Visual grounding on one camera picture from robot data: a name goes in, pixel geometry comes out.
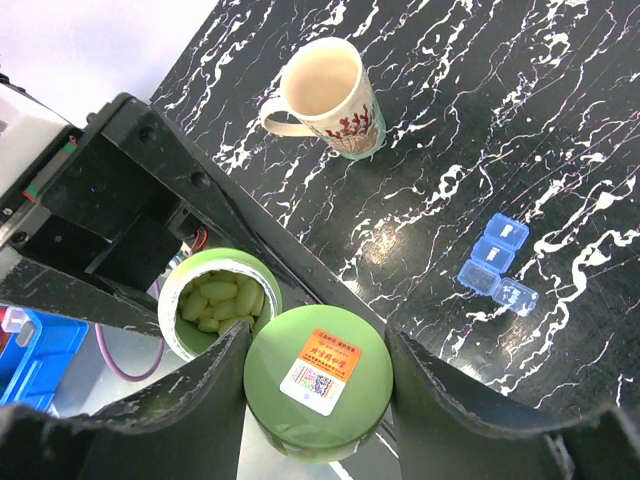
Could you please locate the green bottle lid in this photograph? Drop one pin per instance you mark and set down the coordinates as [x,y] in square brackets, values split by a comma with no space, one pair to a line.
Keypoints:
[318,380]

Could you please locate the cream floral mug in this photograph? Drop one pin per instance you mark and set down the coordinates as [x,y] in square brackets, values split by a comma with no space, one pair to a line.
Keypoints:
[325,92]

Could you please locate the black marble mat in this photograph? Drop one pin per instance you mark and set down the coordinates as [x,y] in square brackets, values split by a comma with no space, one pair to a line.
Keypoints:
[525,108]

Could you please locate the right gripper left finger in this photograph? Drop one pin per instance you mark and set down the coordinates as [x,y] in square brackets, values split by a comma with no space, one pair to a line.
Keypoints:
[186,425]

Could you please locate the blue storage basket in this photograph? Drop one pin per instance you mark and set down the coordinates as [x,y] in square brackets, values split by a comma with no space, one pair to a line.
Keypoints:
[36,350]

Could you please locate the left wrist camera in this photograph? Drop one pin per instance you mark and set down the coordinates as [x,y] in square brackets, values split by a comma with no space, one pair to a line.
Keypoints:
[27,129]

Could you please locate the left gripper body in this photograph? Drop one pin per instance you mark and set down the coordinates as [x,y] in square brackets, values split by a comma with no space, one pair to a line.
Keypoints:
[87,209]

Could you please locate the green pill bottle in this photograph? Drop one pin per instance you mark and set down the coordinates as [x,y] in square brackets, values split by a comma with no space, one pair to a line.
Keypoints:
[184,338]

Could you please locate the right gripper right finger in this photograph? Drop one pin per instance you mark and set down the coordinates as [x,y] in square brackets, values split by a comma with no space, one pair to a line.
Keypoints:
[450,426]

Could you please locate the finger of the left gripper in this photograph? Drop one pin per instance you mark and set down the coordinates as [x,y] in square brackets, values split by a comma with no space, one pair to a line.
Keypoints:
[29,284]
[220,203]

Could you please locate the blue pill organizer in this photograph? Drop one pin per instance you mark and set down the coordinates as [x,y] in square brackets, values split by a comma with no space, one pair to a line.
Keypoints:
[490,259]

